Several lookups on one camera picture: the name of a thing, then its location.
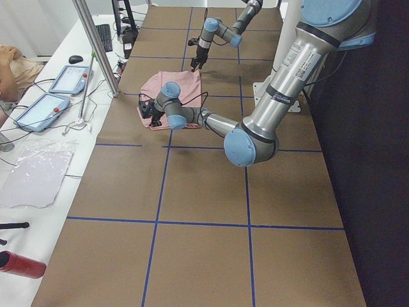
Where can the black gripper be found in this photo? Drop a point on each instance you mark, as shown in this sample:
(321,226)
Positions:
(200,52)
(156,115)

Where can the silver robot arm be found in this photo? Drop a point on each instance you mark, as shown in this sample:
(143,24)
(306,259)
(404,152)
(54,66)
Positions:
(229,34)
(323,27)

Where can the black box white label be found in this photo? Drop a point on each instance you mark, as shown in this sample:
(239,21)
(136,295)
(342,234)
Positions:
(127,38)

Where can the metal rod green tip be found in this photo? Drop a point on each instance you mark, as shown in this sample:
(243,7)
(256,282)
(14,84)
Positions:
(80,119)

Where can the upper teach pendant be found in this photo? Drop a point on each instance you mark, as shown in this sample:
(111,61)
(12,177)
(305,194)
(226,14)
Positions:
(71,80)

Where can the teach pendant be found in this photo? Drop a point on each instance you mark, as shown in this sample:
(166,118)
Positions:
(71,80)
(42,113)

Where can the black keyboard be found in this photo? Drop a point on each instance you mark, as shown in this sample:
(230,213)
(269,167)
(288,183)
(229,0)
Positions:
(104,32)

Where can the black computer mouse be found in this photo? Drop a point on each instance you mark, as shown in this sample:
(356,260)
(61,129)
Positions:
(75,59)

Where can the lower teach pendant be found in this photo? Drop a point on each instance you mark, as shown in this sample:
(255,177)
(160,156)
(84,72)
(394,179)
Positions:
(42,113)

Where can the clear plastic bag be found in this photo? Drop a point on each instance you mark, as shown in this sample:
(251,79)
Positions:
(38,174)

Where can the red bottle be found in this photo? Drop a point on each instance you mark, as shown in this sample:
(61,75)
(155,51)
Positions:
(12,263)

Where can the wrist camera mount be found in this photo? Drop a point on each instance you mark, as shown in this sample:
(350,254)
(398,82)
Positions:
(146,108)
(193,42)

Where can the aluminium frame post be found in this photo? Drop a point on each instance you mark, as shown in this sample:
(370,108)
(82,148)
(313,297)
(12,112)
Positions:
(96,45)

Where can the black camera tripod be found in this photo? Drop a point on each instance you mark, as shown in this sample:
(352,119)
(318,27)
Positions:
(11,226)

